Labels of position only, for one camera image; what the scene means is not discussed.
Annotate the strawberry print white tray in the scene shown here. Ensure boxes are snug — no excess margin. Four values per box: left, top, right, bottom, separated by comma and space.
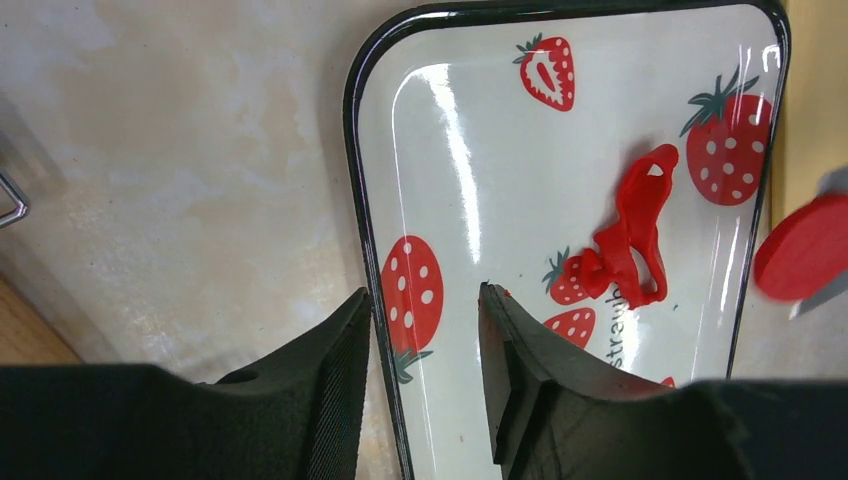
343, 1, 790, 479

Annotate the yellow plastic tray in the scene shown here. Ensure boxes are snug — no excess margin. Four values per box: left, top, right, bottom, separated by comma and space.
771, 1, 847, 227

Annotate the red dough scrap strip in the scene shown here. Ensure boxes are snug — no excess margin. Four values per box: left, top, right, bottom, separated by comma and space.
579, 144, 679, 309

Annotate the wooden double-ended rolling pin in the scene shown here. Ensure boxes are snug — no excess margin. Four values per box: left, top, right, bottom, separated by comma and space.
1, 251, 82, 367

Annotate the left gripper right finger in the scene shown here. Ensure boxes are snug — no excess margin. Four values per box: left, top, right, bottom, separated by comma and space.
478, 283, 847, 479

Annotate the red dough disc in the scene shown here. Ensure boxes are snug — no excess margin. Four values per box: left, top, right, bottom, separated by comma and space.
753, 193, 847, 302

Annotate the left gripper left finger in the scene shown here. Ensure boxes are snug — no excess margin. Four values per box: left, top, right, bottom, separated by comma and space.
1, 288, 371, 479

